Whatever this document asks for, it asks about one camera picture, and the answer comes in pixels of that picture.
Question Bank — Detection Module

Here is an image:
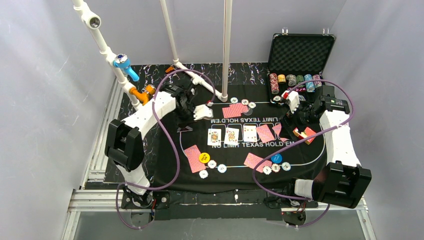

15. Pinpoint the playing card deck box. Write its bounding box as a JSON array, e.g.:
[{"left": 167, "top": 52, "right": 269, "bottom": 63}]
[{"left": 292, "top": 127, "right": 316, "bottom": 140}]

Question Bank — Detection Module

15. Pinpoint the red card player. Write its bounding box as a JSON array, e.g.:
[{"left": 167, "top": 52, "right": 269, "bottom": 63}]
[
  {"left": 183, "top": 145, "right": 206, "bottom": 173},
  {"left": 243, "top": 153, "right": 273, "bottom": 173}
]

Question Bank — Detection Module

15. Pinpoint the jack of clubs card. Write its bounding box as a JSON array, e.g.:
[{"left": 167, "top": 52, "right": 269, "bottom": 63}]
[{"left": 207, "top": 128, "right": 222, "bottom": 146}]

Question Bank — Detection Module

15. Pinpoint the yellow big blind button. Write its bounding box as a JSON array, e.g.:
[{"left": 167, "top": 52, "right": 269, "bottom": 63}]
[{"left": 198, "top": 152, "right": 211, "bottom": 164}]

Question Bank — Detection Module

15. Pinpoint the red card mat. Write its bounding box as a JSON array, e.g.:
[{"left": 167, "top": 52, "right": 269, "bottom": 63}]
[{"left": 256, "top": 124, "right": 275, "bottom": 143}]

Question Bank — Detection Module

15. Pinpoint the white chip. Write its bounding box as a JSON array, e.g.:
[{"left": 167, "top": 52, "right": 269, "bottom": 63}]
[
  {"left": 241, "top": 99, "right": 249, "bottom": 106},
  {"left": 271, "top": 163, "right": 281, "bottom": 173},
  {"left": 262, "top": 165, "right": 272, "bottom": 175},
  {"left": 273, "top": 95, "right": 282, "bottom": 102},
  {"left": 207, "top": 160, "right": 217, "bottom": 169}
]

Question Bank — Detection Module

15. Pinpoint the queen of hearts card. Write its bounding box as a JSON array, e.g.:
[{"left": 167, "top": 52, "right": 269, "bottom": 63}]
[{"left": 224, "top": 127, "right": 240, "bottom": 146}]

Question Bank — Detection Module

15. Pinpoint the blue small blind button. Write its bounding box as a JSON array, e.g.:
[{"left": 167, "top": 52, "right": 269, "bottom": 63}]
[{"left": 270, "top": 153, "right": 283, "bottom": 164}]

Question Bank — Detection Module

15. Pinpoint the clear dealer button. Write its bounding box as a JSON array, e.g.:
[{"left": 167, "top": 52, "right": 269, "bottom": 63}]
[{"left": 243, "top": 108, "right": 253, "bottom": 116}]

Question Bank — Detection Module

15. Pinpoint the light blue chip row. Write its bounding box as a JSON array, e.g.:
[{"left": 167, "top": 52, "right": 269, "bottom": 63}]
[
  {"left": 281, "top": 162, "right": 292, "bottom": 172},
  {"left": 217, "top": 164, "right": 228, "bottom": 174}
]

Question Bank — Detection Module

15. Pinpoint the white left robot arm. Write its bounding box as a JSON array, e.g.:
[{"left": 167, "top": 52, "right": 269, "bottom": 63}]
[{"left": 104, "top": 83, "right": 196, "bottom": 196}]

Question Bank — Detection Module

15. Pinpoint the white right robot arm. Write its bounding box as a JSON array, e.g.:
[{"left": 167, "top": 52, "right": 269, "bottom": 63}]
[{"left": 280, "top": 85, "right": 372, "bottom": 209}]

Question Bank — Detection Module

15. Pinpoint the light blue chip stack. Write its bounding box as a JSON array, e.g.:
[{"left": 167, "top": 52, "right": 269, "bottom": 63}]
[{"left": 304, "top": 74, "right": 315, "bottom": 93}]

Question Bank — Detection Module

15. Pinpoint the white chip in case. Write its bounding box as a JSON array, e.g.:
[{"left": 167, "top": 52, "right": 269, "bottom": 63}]
[{"left": 273, "top": 95, "right": 282, "bottom": 102}]

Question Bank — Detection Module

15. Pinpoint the green poker chip stack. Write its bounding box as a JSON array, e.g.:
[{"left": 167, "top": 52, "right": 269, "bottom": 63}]
[{"left": 296, "top": 74, "right": 305, "bottom": 88}]

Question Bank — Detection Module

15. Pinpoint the grey poker chip stack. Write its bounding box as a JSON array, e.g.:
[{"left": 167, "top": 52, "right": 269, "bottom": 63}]
[{"left": 286, "top": 74, "right": 297, "bottom": 87}]

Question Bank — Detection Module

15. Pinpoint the pink poker chip stack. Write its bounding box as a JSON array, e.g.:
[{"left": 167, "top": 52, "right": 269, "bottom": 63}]
[{"left": 312, "top": 74, "right": 323, "bottom": 88}]

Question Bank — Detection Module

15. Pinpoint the orange plastic faucet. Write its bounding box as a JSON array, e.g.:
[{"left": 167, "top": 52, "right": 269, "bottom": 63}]
[{"left": 129, "top": 84, "right": 156, "bottom": 106}]

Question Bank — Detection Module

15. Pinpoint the yellow poker chip stack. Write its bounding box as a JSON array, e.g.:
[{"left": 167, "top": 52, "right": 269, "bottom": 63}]
[{"left": 277, "top": 74, "right": 287, "bottom": 84}]

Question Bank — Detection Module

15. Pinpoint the red poker chip stack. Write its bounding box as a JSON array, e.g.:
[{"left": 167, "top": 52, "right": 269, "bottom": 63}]
[{"left": 269, "top": 73, "right": 280, "bottom": 95}]

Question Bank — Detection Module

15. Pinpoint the black poker chip case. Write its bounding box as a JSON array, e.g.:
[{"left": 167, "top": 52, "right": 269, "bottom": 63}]
[{"left": 266, "top": 28, "right": 337, "bottom": 107}]

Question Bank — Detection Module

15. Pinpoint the blue plastic faucet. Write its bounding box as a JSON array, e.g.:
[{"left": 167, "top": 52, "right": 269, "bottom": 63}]
[{"left": 112, "top": 54, "right": 140, "bottom": 82}]

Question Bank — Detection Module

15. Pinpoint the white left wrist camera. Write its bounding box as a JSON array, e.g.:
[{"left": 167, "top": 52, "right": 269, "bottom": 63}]
[{"left": 193, "top": 104, "right": 214, "bottom": 121}]

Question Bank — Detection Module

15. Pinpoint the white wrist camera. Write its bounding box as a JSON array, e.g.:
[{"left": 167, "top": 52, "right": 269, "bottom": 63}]
[
  {"left": 282, "top": 90, "right": 300, "bottom": 114},
  {"left": 193, "top": 104, "right": 214, "bottom": 121}
]

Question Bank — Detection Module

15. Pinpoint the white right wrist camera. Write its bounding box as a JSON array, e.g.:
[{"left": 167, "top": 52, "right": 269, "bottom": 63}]
[{"left": 282, "top": 90, "right": 300, "bottom": 114}]

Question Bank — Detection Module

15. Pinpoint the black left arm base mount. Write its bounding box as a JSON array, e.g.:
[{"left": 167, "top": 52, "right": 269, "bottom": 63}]
[{"left": 118, "top": 186, "right": 171, "bottom": 228}]

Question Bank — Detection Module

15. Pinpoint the white PVC pipe frame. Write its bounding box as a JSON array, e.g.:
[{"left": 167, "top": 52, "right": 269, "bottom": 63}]
[{"left": 72, "top": 0, "right": 229, "bottom": 111}]

